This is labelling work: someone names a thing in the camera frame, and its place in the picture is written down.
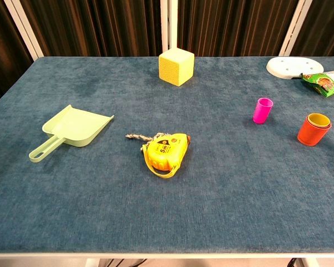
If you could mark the pink plastic cup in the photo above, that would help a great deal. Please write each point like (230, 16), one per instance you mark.
(261, 114)

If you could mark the yellow plastic cup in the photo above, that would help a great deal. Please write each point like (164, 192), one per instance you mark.
(318, 119)

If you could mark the yellow tape measure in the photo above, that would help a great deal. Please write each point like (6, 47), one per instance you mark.
(164, 153)

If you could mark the yellow sponge cube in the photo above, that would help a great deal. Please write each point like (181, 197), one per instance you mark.
(175, 69)

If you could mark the blue table cloth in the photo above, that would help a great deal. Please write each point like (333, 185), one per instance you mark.
(183, 208)

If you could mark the light green dustpan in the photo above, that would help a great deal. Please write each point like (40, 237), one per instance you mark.
(75, 125)

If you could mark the dark brown curtain panel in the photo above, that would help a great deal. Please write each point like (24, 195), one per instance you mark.
(2, 50)
(325, 27)
(94, 27)
(233, 27)

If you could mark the white oval plate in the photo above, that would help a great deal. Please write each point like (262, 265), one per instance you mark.
(289, 66)

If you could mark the orange plastic cup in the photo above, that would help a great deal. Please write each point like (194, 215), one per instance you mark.
(309, 136)

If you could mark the green snack packet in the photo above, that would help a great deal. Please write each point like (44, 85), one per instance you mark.
(323, 83)

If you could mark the white frame post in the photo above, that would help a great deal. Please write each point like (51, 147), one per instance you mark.
(25, 30)
(169, 25)
(295, 27)

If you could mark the white table frame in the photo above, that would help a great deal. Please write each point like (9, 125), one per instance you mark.
(167, 256)

